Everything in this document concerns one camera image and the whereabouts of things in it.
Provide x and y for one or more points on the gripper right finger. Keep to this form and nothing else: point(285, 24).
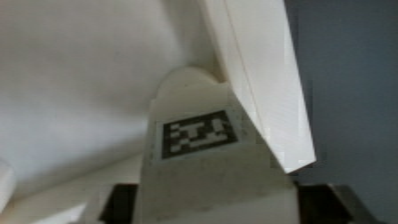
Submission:
point(331, 206)

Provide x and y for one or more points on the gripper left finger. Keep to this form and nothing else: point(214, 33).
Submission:
point(120, 206)

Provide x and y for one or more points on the white square tabletop tray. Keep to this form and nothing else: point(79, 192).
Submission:
point(88, 52)

